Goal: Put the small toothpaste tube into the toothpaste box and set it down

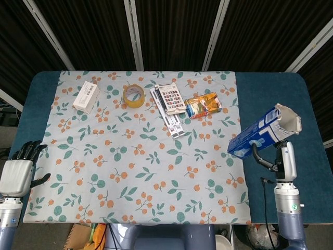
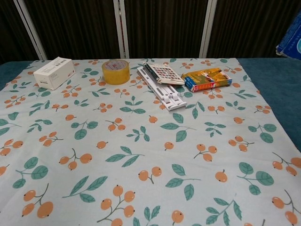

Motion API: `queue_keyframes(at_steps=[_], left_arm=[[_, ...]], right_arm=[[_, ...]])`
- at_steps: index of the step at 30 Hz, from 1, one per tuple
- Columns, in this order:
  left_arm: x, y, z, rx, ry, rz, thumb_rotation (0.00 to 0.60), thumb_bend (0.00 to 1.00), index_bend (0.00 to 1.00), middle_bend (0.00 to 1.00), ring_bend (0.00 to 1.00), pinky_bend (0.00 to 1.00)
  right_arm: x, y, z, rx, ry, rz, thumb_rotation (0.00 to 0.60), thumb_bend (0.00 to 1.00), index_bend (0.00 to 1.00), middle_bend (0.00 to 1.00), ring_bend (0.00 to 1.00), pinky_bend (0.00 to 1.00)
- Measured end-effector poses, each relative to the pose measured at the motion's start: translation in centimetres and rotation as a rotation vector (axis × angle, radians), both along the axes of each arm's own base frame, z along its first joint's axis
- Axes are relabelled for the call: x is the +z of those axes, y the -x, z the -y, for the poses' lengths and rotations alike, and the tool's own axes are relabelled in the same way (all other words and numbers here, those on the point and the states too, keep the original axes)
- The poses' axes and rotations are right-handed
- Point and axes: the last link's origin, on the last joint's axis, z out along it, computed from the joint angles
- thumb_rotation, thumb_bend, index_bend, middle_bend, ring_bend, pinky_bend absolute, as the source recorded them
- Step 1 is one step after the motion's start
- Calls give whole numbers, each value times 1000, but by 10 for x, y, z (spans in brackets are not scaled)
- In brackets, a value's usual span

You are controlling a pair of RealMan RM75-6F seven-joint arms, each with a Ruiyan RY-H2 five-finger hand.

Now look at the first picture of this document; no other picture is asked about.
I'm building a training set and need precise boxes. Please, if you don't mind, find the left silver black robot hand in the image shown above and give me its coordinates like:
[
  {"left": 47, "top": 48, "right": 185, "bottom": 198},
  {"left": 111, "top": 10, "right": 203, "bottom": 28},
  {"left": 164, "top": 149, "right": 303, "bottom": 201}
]
[{"left": 0, "top": 140, "right": 52, "bottom": 198}]

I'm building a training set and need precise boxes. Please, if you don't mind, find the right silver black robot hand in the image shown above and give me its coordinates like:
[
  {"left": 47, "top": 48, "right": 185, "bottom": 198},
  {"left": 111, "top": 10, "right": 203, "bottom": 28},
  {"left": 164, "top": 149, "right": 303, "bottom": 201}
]
[{"left": 251, "top": 139, "right": 297, "bottom": 183}]

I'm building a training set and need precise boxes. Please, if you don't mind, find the blue white carton box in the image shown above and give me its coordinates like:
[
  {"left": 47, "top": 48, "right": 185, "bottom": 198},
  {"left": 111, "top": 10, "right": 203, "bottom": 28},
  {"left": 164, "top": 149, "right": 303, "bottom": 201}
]
[{"left": 227, "top": 103, "right": 302, "bottom": 159}]

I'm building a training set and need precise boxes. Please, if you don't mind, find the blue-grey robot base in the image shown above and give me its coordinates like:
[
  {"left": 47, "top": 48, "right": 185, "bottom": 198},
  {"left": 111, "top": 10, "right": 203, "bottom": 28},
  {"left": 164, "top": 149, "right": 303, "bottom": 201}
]
[{"left": 104, "top": 223, "right": 216, "bottom": 250}]

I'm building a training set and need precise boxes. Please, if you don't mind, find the orange snack packet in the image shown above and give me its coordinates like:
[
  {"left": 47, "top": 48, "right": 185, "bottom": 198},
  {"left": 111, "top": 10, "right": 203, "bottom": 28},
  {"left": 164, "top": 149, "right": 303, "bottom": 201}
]
[{"left": 184, "top": 92, "right": 223, "bottom": 120}]

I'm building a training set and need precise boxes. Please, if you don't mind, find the small white cardboard box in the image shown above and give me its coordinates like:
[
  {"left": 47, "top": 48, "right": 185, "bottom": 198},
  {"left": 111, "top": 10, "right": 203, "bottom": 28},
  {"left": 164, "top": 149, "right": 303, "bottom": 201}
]
[{"left": 72, "top": 81, "right": 100, "bottom": 114}]

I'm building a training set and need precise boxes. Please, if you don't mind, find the teal blue table cover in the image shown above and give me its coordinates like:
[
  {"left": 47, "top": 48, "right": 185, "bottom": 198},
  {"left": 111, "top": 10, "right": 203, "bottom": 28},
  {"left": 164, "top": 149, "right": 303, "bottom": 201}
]
[{"left": 0, "top": 70, "right": 333, "bottom": 224}]

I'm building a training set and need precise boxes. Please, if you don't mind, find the dark slatted partition panel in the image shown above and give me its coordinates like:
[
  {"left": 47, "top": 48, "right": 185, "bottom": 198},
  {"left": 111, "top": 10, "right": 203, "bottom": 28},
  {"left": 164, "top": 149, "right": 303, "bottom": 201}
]
[
  {"left": 298, "top": 26, "right": 333, "bottom": 148},
  {"left": 0, "top": 0, "right": 68, "bottom": 105},
  {"left": 208, "top": 0, "right": 333, "bottom": 72},
  {"left": 135, "top": 0, "right": 222, "bottom": 71},
  {"left": 33, "top": 0, "right": 137, "bottom": 71}
]

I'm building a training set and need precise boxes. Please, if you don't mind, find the orange plastic bag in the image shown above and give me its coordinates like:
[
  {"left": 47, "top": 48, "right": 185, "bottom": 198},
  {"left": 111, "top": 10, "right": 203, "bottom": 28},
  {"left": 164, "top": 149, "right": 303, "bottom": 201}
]
[{"left": 88, "top": 223, "right": 107, "bottom": 250}]

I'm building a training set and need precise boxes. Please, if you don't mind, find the white bucket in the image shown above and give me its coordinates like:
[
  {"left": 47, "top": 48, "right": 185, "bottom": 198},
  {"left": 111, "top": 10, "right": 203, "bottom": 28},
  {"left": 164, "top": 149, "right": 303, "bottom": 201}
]
[{"left": 215, "top": 234, "right": 233, "bottom": 250}]

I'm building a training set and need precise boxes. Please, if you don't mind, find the floral fruit print tablecloth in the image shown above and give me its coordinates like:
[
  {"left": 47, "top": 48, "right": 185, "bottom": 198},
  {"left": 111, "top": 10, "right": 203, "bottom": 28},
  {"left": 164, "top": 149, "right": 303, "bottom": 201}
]
[{"left": 22, "top": 70, "right": 252, "bottom": 225}]

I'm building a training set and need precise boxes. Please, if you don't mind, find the white folding stand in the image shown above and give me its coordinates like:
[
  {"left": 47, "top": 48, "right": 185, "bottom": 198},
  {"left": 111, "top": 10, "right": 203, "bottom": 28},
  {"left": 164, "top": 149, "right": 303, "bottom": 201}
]
[{"left": 150, "top": 87, "right": 187, "bottom": 138}]

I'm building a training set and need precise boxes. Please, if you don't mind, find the colour swatch card pack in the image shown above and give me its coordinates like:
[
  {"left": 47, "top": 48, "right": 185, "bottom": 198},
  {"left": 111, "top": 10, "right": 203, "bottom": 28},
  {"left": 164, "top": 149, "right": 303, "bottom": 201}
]
[{"left": 155, "top": 83, "right": 187, "bottom": 116}]

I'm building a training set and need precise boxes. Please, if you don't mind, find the yellow packing tape roll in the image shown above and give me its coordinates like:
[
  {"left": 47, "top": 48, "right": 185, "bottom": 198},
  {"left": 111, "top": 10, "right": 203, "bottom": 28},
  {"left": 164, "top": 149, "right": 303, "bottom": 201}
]
[{"left": 122, "top": 84, "right": 146, "bottom": 108}]

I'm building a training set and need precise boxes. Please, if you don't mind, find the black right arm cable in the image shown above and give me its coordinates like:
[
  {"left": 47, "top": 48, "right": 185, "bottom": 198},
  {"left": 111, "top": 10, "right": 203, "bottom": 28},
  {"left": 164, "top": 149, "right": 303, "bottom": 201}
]
[{"left": 261, "top": 177, "right": 278, "bottom": 250}]

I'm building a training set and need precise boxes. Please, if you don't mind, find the white partition frame post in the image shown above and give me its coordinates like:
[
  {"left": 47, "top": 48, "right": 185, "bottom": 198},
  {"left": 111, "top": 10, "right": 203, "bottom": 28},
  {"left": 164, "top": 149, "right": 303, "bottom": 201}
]
[
  {"left": 22, "top": 0, "right": 75, "bottom": 71},
  {"left": 123, "top": 0, "right": 145, "bottom": 71},
  {"left": 0, "top": 88, "right": 24, "bottom": 112},
  {"left": 202, "top": 0, "right": 230, "bottom": 71},
  {"left": 285, "top": 19, "right": 333, "bottom": 73}
]

